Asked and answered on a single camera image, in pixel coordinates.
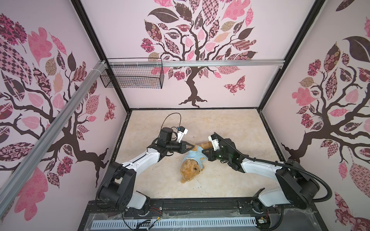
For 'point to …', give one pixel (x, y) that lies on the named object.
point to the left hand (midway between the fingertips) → (193, 148)
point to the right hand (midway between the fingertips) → (203, 149)
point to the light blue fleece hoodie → (198, 155)
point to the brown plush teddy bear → (190, 168)
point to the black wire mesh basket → (135, 77)
